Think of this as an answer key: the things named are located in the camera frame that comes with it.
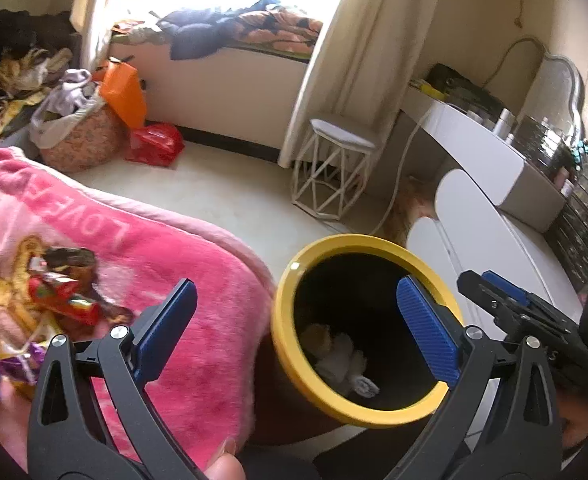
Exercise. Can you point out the pink printed blanket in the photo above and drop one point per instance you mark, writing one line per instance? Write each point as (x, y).
(198, 260)

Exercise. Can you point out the dark green bag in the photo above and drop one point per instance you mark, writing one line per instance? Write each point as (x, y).
(454, 82)

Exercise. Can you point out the red plastic bag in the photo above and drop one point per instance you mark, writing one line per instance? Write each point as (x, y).
(153, 145)

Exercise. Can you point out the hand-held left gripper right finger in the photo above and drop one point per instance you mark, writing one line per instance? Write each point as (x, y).
(426, 330)

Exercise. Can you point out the crumpled white tissue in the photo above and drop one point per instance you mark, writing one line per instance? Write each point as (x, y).
(339, 360)

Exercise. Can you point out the orange patterned quilt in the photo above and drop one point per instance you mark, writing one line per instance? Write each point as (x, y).
(284, 27)

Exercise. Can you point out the lilac and white clothes heap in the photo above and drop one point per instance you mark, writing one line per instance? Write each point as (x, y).
(68, 95)

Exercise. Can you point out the wide cream curtain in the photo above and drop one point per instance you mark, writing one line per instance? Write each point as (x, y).
(364, 35)

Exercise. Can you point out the white dressing table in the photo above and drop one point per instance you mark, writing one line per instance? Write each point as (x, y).
(474, 145)

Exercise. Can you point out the orange bag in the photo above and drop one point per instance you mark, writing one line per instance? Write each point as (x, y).
(123, 90)

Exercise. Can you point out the mixed dark clothes pile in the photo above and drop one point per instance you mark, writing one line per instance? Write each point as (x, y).
(13, 60)

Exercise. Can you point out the person's right forearm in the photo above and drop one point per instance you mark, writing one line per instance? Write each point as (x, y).
(576, 430)

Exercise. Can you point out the silver cosmetic bottles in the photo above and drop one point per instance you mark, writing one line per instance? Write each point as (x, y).
(505, 122)

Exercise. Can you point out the orange fuzzy item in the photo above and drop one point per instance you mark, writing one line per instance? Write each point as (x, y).
(414, 205)

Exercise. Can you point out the red snack wrapper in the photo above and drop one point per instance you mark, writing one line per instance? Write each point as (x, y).
(61, 297)

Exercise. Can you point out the floral fabric basket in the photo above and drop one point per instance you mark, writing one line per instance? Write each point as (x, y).
(83, 140)

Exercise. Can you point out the white bay window seat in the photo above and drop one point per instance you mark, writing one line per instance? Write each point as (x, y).
(223, 90)

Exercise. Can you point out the yellow-rimmed black trash bin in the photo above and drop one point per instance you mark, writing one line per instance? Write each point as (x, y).
(281, 320)

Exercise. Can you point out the purple foil candy wrapper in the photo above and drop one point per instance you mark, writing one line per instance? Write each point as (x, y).
(21, 362)

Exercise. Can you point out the person's left hand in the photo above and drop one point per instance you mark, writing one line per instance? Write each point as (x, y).
(223, 465)

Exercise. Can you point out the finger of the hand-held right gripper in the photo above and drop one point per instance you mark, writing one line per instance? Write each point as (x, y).
(506, 286)
(484, 297)

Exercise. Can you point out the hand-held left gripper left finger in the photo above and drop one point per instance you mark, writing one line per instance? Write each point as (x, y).
(173, 325)

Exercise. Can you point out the silver-framed mirror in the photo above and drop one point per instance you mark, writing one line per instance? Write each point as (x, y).
(554, 95)

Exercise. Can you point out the green and orange cloth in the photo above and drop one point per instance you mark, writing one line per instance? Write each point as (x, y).
(133, 32)

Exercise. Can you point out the dark blue jacket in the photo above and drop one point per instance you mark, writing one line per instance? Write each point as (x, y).
(193, 35)

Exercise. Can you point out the narrow cream curtain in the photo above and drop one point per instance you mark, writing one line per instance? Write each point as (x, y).
(91, 10)

